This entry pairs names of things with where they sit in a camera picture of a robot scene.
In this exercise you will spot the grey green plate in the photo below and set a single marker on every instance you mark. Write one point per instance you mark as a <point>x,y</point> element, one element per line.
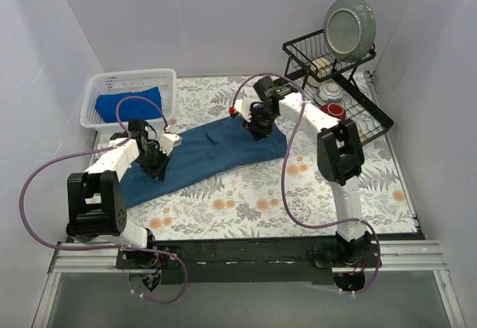
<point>350,29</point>

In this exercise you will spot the white plastic basket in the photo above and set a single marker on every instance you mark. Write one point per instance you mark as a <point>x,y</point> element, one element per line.
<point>129,81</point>

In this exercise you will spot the black wire dish rack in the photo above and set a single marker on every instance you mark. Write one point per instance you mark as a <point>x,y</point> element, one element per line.
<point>358,100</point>

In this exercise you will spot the bright blue t shirt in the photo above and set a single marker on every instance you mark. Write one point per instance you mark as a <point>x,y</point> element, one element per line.
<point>131,109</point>

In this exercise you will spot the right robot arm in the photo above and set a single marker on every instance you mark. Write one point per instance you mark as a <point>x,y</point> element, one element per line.
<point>339,152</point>

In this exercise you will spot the teal blue t shirt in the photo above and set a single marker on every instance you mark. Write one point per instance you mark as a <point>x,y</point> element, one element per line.
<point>205,151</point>

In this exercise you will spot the blue white porcelain bowl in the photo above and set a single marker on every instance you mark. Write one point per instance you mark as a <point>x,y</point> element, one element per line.
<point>328,93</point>

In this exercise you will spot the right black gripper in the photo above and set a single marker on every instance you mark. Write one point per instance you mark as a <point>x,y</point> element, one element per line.
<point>258,126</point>

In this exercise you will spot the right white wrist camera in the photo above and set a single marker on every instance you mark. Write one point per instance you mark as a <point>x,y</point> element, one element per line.
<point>241,107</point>

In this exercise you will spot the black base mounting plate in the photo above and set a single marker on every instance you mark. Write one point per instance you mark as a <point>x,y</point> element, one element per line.
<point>288,259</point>

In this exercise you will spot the cream ceramic cup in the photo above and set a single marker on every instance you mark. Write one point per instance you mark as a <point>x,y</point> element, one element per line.
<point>321,67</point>

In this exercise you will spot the aluminium frame rail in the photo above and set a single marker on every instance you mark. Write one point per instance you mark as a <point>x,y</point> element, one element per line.
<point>395,256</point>

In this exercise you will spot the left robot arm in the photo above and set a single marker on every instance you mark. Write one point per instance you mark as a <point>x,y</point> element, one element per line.
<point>97,207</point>

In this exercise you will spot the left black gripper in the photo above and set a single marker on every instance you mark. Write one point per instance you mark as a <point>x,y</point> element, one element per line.
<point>155,165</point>

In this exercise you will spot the red bowl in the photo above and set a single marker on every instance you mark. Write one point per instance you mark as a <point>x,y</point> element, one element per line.
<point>334,110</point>

